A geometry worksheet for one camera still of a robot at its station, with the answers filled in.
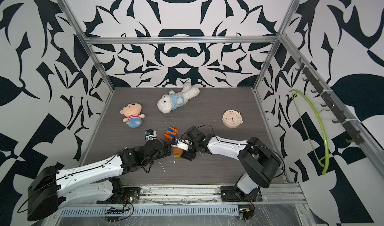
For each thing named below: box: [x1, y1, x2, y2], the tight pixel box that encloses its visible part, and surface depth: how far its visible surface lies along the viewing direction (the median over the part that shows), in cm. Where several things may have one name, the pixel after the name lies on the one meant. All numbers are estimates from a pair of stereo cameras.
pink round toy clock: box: [222, 109, 244, 129], surface depth 102 cm
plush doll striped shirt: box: [119, 102, 145, 129], surface depth 99 cm
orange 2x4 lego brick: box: [168, 126, 179, 134], surface depth 97 cm
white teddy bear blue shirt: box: [157, 82, 200, 114], surface depth 104 cm
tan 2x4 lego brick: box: [173, 147, 184, 156], surface depth 84 cm
